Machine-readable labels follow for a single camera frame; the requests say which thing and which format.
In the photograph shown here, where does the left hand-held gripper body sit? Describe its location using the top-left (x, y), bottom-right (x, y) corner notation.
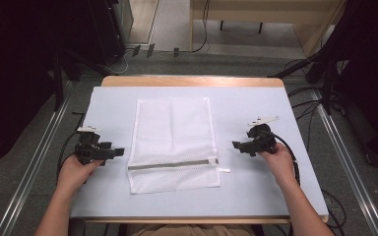
top-left (74, 125), bottom-right (108, 166)

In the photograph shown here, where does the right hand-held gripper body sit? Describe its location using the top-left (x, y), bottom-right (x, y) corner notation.
top-left (246, 115), bottom-right (281, 156)

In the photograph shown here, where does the white mesh laundry bag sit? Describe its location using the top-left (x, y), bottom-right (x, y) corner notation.
top-left (126, 96), bottom-right (231, 196)

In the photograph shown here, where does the person's left hand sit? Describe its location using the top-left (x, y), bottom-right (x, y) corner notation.
top-left (57, 154), bottom-right (103, 197)

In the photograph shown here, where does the person's right hand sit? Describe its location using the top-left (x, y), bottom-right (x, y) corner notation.
top-left (257, 142), bottom-right (297, 187)

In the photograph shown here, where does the light blue table mat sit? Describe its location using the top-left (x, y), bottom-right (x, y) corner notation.
top-left (68, 86), bottom-right (330, 219)

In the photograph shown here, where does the black stand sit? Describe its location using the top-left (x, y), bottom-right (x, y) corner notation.
top-left (267, 48), bottom-right (343, 116)
top-left (50, 48), bottom-right (112, 112)

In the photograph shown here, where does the wooden table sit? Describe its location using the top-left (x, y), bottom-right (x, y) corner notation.
top-left (67, 75), bottom-right (330, 226)

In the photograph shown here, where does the black curtain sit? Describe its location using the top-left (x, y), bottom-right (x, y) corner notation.
top-left (0, 0), bottom-right (95, 175)
top-left (321, 0), bottom-right (378, 170)

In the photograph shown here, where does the black cabinet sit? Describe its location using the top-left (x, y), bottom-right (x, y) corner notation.
top-left (87, 0), bottom-right (135, 66)

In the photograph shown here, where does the light wooden bench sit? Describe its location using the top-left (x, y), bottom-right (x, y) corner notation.
top-left (190, 0), bottom-right (347, 57)

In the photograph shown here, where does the left hand-held gripper black cable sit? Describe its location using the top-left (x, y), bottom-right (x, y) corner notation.
top-left (56, 131), bottom-right (82, 185)

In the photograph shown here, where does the hand-held gripper black cable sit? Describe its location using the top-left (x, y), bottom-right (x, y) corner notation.
top-left (56, 131), bottom-right (82, 185)
top-left (259, 130), bottom-right (301, 186)

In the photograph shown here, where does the right hand-held gripper black cable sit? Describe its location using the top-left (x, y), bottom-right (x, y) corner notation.
top-left (259, 130), bottom-right (301, 186)

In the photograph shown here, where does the bundle of black floor cables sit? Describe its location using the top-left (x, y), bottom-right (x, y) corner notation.
top-left (283, 58), bottom-right (347, 236)

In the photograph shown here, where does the metal floor rail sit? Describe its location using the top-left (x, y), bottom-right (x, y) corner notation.
top-left (0, 81), bottom-right (76, 236)
top-left (309, 88), bottom-right (378, 236)

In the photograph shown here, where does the white floor cable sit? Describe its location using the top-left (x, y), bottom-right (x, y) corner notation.
top-left (106, 48), bottom-right (136, 75)

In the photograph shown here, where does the hanging black cable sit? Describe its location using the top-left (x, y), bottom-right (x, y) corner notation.
top-left (190, 0), bottom-right (211, 54)

